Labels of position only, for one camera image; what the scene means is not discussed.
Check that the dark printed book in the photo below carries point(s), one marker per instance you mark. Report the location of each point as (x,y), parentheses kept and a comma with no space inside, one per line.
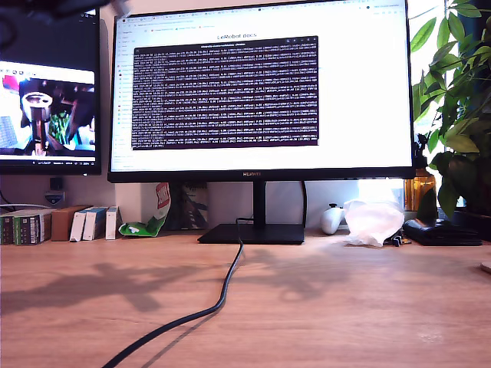
(192,207)

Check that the white game controller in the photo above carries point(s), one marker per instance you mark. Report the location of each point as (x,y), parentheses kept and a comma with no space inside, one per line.
(330,220)

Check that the green red snack bag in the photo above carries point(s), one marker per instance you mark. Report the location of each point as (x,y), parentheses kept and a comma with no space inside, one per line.
(145,229)

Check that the white crumpled plastic bag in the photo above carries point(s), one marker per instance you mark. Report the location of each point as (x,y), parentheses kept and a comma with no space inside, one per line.
(372,222)

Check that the white slim box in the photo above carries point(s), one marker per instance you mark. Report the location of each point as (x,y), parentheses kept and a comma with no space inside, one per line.
(111,224)

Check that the black Huawei computer monitor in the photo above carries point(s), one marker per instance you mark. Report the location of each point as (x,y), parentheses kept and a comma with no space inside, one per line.
(364,96)

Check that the white blue box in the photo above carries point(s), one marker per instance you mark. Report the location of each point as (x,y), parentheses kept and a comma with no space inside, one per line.
(92,226)
(76,228)

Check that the amber pump bottle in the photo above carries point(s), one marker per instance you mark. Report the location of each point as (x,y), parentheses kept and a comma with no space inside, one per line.
(420,184)

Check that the brown cardboard box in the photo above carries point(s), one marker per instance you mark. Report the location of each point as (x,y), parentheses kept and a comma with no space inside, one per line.
(61,226)

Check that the blue white badge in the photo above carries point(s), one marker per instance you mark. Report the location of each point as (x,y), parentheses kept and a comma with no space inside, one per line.
(53,198)

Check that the black leather wallet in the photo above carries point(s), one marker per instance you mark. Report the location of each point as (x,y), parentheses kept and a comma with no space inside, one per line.
(441,233)

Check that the green printed box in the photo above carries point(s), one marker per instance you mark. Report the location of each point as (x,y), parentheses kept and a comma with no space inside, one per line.
(7,230)
(32,230)

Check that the green leafy houseplant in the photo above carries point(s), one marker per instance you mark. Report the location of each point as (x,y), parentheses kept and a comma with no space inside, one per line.
(460,126)

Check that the black square planter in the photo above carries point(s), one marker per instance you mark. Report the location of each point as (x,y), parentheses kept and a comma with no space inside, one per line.
(472,224)

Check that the black dark-screen computer monitor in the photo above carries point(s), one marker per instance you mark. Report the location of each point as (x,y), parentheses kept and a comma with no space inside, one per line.
(50,46)

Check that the round cork coaster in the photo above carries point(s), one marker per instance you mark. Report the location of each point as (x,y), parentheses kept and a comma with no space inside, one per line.
(486,267)

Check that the small black wall cube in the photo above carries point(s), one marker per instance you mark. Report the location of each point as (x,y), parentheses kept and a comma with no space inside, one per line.
(57,183)

